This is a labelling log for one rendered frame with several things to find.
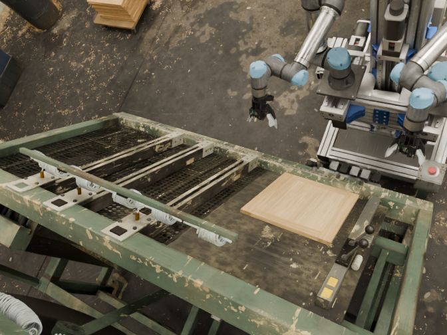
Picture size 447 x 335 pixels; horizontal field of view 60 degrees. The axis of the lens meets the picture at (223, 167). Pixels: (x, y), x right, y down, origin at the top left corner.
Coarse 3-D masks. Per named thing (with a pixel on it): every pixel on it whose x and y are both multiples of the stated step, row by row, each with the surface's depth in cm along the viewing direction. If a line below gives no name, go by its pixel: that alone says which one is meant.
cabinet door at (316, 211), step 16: (288, 176) 224; (272, 192) 203; (288, 192) 206; (304, 192) 208; (320, 192) 210; (336, 192) 211; (256, 208) 186; (272, 208) 188; (288, 208) 190; (304, 208) 191; (320, 208) 193; (336, 208) 195; (352, 208) 199; (272, 224) 177; (288, 224) 175; (304, 224) 177; (320, 224) 179; (336, 224) 179; (320, 240) 167
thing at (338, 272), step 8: (376, 200) 202; (368, 208) 193; (376, 208) 200; (360, 216) 184; (368, 216) 185; (360, 224) 177; (368, 224) 178; (352, 232) 170; (360, 232) 171; (336, 264) 148; (336, 272) 143; (344, 272) 144; (336, 288) 135; (320, 296) 130; (320, 304) 131; (328, 304) 129
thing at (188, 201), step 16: (240, 160) 225; (256, 160) 234; (224, 176) 203; (240, 176) 220; (192, 192) 184; (208, 192) 190; (176, 208) 168; (192, 208) 180; (112, 224) 145; (128, 224) 146; (144, 224) 148; (160, 224) 160
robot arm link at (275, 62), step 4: (272, 56) 179; (276, 56) 179; (280, 56) 179; (268, 60) 177; (272, 60) 177; (276, 60) 176; (280, 60) 177; (268, 64) 175; (272, 64) 176; (276, 64) 175; (280, 64) 175; (284, 64) 174; (272, 68) 176; (276, 68) 175; (280, 68) 174; (272, 72) 176; (276, 72) 176; (276, 76) 178
